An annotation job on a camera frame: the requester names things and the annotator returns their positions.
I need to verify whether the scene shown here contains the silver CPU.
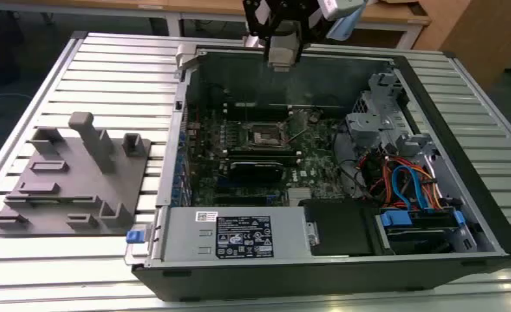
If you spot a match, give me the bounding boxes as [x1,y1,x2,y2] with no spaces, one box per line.
[268,36,301,73]

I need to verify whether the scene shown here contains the CPU socket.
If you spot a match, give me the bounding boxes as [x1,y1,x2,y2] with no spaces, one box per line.
[246,122,293,147]

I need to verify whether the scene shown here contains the RAM slot black clips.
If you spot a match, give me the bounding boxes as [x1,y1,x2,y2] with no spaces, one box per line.
[226,148,301,153]
[226,155,302,161]

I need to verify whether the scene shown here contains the RAM slot white clips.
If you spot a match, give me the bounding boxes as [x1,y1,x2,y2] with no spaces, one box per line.
[226,151,301,157]
[228,159,302,165]

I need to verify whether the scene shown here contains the black expansion slot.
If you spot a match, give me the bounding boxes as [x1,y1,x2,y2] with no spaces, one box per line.
[214,194,289,207]

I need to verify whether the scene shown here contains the grey plastic case latch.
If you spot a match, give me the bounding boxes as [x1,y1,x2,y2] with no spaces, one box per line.
[174,44,204,81]

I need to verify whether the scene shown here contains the metal drive cage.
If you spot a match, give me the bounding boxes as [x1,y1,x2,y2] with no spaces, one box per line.
[345,73,440,170]

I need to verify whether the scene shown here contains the wooden cabinet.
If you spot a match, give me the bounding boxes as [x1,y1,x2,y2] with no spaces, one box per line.
[413,0,511,90]

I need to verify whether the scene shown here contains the green motherboard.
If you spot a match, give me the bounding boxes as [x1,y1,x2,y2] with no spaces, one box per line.
[185,109,346,207]

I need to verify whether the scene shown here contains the graphics card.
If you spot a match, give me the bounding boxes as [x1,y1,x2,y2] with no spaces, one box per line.
[226,159,285,183]

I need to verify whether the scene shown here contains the hard disk in blue carrier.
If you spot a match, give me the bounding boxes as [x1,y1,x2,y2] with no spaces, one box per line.
[378,209,465,256]

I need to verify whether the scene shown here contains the grey parts rack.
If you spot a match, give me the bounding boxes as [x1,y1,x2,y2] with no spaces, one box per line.
[0,111,151,235]

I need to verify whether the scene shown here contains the silver power supply unit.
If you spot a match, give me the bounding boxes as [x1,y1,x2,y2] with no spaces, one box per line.
[149,206,314,265]

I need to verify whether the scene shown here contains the black PC case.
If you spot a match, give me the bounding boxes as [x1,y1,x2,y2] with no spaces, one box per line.
[123,44,511,302]

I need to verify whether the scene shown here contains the wooden desk white frame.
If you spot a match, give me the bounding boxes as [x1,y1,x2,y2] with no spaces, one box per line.
[179,0,432,50]
[0,0,182,37]

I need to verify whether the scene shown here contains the blue wire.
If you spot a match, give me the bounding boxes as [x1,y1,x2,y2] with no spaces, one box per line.
[390,165,433,214]

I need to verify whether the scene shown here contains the orange red power wires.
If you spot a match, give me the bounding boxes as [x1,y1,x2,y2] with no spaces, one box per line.
[366,155,450,212]

